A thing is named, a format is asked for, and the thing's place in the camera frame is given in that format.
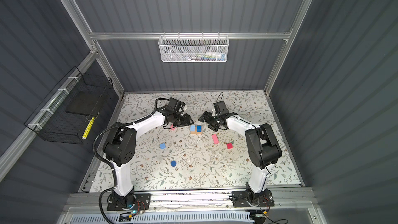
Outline left black corrugated cable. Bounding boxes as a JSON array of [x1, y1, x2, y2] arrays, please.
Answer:
[[92, 97, 170, 224]]

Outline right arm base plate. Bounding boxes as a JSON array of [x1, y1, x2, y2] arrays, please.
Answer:
[[229, 189, 275, 208]]

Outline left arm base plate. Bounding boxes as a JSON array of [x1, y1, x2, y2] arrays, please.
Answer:
[[106, 192, 151, 211]]

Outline white wire mesh basket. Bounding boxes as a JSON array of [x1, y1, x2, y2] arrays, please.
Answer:
[[158, 37, 230, 63]]

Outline black wire basket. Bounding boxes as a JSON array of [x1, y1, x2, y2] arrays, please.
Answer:
[[25, 69, 114, 145]]

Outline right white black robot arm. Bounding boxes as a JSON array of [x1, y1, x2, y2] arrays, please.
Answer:
[[199, 101, 282, 208]]

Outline floral patterned table mat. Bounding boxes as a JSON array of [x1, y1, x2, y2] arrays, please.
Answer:
[[118, 90, 300, 191]]

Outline black pad in basket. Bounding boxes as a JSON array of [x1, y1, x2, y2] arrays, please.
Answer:
[[65, 91, 106, 116]]

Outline yellow marker in basket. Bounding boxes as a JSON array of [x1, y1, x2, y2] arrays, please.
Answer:
[[81, 117, 95, 140]]

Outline white ventilated cable duct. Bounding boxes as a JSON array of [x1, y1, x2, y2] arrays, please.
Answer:
[[69, 211, 254, 224]]

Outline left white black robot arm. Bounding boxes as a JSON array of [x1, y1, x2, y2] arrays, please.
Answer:
[[103, 97, 193, 208]]

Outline markers in white basket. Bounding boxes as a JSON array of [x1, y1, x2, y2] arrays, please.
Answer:
[[185, 52, 227, 62]]

